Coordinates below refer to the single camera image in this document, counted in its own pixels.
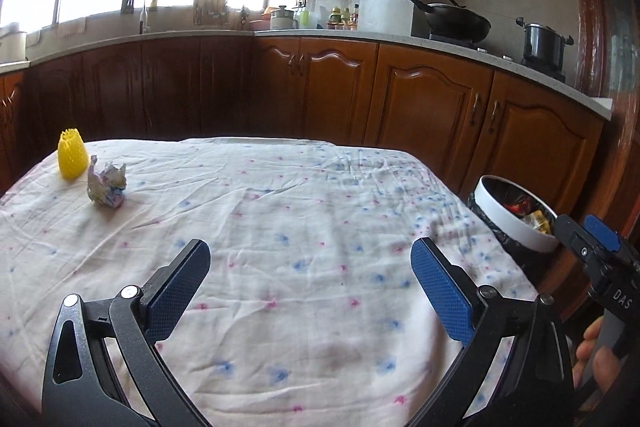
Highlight white countertop appliance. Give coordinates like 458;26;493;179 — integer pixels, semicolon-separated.
0;27;28;65

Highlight grey kitchen countertop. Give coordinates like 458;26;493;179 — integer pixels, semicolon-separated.
0;29;613;120

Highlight yellow snack wrapper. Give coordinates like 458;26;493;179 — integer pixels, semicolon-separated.
522;209;552;234

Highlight kitchen utensil rack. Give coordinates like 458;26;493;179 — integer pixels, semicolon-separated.
192;0;231;28

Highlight white round trash bin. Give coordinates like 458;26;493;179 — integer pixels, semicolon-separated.
472;174;561;254

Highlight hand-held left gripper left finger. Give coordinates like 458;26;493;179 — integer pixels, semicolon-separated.
41;238;212;427

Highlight white flowered tablecloth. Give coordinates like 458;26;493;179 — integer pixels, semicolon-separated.
0;137;543;427

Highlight person's right hand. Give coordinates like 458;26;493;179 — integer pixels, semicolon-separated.
572;318;638;408

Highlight gas stove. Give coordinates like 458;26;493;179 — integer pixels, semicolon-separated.
427;32;568;84

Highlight wooden door frame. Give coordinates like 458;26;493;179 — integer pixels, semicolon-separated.
575;0;640;228

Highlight sink faucet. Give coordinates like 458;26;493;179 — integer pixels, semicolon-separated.
125;0;152;35

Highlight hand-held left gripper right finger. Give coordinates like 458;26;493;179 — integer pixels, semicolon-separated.
405;236;576;427

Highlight white rimmed trash bin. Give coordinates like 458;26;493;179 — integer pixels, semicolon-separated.
467;177;556;279

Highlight white printed wrapper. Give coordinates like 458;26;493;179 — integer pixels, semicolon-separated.
86;154;127;209

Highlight steel cooking pot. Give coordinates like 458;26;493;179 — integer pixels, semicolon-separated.
516;18;575;68

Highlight yellow foam fruit net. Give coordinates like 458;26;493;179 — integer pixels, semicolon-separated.
57;129;91;180

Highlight black wok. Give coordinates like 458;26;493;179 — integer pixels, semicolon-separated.
390;0;492;44

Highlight wooden lower kitchen cabinets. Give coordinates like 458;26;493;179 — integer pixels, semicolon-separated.
0;34;608;228

